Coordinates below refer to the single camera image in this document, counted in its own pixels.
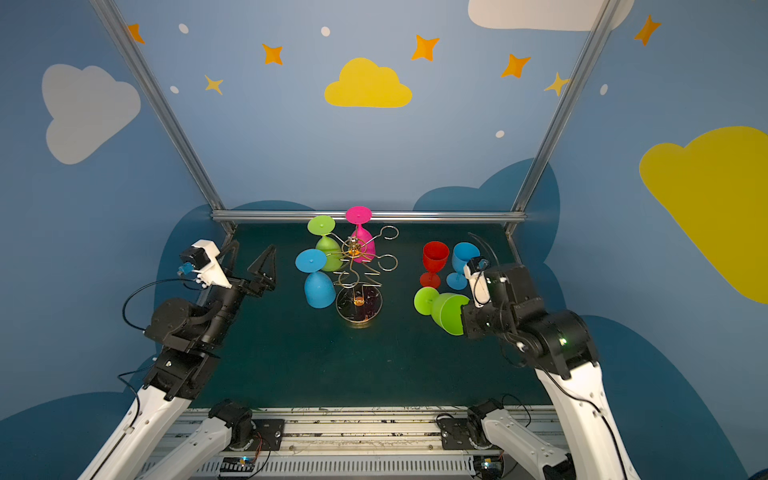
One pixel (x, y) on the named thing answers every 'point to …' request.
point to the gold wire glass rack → (359, 299)
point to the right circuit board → (489, 466)
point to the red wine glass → (435, 255)
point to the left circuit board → (238, 464)
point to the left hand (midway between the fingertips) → (250, 243)
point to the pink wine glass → (362, 246)
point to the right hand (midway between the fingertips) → (473, 304)
